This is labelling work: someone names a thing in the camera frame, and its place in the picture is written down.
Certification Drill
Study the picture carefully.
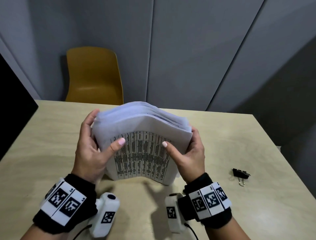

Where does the person's left hand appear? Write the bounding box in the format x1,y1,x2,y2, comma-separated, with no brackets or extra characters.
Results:
71,109,126,185

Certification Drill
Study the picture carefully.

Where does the person's right hand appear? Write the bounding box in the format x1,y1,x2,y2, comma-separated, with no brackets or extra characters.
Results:
162,126,206,185

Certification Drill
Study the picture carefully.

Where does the white paper sheet with table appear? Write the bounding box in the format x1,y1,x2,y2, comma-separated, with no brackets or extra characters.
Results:
93,116,193,186

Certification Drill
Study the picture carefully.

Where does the black binder clip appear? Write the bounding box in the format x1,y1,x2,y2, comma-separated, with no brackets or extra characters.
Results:
232,168,251,187

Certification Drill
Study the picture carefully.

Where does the stack of printed paper sheets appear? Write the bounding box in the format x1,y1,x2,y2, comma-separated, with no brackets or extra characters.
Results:
91,102,193,186

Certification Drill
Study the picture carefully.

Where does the person's left forearm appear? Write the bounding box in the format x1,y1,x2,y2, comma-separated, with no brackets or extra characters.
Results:
18,224,72,240

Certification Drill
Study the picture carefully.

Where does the black right wristband with markers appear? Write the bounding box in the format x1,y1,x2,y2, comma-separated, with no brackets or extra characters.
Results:
177,172,232,228

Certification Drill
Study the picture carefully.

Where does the yellow plastic chair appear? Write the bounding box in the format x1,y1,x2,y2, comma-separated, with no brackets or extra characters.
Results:
65,47,124,105

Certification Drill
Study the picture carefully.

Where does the black computer tower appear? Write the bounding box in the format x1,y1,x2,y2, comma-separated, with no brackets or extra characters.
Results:
0,53,39,163

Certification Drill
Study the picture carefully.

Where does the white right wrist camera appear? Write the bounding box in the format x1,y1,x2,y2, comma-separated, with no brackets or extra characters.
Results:
165,193,189,234

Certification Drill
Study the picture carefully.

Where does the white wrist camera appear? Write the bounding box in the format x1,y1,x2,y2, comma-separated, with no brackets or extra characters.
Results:
89,193,121,238
165,193,189,234

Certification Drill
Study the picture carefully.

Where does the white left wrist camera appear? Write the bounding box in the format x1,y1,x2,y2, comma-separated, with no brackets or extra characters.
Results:
89,193,121,238

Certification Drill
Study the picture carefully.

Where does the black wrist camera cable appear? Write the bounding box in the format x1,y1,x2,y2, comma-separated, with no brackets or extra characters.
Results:
184,222,199,240
71,224,93,240

